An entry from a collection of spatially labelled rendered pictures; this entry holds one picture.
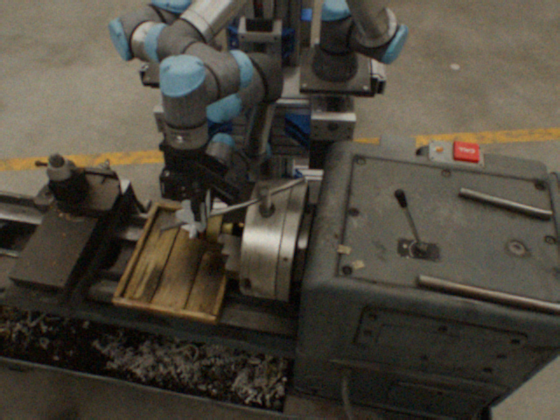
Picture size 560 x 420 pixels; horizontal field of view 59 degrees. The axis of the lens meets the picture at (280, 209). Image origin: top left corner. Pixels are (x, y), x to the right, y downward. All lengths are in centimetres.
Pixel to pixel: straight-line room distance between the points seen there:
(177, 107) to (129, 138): 234
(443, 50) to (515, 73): 53
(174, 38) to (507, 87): 301
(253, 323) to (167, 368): 41
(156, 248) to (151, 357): 37
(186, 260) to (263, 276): 40
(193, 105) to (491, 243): 69
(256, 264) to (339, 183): 28
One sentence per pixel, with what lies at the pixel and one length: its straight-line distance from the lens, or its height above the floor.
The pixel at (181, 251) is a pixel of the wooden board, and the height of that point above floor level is 89.
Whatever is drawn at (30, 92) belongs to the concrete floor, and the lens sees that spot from 378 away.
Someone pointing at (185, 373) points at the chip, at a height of 60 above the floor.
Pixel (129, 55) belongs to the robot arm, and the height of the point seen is 131.
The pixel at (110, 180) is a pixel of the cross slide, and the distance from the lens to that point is 165.
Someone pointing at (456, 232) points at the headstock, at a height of 126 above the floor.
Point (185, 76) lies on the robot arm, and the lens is 84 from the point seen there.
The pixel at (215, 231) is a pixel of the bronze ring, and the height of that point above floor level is 111.
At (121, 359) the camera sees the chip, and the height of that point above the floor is 57.
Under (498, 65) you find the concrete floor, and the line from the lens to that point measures 395.
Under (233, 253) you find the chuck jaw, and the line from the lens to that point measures 123.
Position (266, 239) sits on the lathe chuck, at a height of 121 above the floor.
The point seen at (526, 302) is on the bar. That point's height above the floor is 127.
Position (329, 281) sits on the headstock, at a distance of 102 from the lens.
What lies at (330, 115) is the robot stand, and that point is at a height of 112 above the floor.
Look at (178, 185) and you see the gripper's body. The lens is 95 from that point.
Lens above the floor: 214
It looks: 53 degrees down
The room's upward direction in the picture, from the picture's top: straight up
